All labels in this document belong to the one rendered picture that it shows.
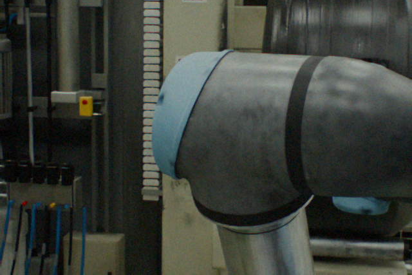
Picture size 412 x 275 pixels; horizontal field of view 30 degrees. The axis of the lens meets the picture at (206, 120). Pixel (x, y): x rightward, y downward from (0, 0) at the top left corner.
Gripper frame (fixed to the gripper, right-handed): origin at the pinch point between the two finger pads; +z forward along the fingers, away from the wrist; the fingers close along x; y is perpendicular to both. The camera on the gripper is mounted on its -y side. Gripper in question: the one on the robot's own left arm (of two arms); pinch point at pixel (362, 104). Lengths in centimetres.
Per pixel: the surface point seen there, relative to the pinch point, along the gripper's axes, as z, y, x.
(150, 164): 24, -14, 42
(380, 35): 3.2, 12.0, -2.8
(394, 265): 20.4, -31.4, -8.0
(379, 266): 18.9, -31.6, -5.0
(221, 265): 13.5, -31.9, 25.1
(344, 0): 6.5, 18.2, 3.5
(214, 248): 13.2, -28.7, 26.5
